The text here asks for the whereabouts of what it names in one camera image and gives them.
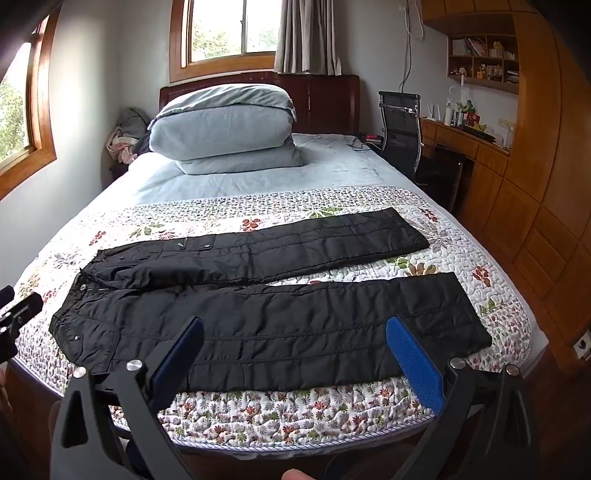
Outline dark wooden bed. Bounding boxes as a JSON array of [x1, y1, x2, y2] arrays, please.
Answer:
[[7, 74, 416, 478]]

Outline wooden overhead cabinet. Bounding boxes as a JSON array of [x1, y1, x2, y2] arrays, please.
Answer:
[[421, 0, 518, 35]]

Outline wooden side window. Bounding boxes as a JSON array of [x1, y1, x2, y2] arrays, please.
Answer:
[[0, 14, 58, 201]]

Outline floral quilted bedspread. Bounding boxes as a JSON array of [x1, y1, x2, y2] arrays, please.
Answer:
[[9, 185, 541, 450]]

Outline row of books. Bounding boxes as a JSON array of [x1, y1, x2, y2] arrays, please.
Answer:
[[452, 38, 485, 57]]

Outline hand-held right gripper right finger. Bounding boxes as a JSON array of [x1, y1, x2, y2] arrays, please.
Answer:
[[385, 316, 541, 480]]

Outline light blue bed sheet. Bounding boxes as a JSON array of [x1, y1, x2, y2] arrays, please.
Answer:
[[99, 133, 426, 208]]

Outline white wall cable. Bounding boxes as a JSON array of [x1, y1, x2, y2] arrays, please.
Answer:
[[399, 0, 426, 93]]

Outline tall wooden cabinet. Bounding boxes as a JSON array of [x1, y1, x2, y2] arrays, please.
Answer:
[[462, 0, 591, 374]]

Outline blue-grey pillow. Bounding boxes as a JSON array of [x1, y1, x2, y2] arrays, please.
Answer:
[[174, 138, 305, 175]]

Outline grey striped curtain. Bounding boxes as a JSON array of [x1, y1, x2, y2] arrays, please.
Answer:
[[273, 0, 345, 77]]

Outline wooden window with curtain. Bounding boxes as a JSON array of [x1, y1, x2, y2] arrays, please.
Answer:
[[168, 0, 289, 84]]

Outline black mesh office chair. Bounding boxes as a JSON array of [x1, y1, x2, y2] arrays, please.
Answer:
[[378, 91, 462, 185]]

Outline pile of clothes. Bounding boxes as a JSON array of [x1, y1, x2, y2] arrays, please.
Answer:
[[106, 107, 153, 174]]

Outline wooden desk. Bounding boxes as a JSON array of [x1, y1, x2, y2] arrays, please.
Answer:
[[419, 117, 513, 222]]

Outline black pants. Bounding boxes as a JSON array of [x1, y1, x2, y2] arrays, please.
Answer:
[[48, 207, 492, 393]]

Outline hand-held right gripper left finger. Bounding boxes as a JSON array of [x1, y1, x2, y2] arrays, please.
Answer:
[[50, 316, 205, 480]]

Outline wooden wall shelf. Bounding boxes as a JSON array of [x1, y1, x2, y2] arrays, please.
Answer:
[[446, 33, 522, 95]]

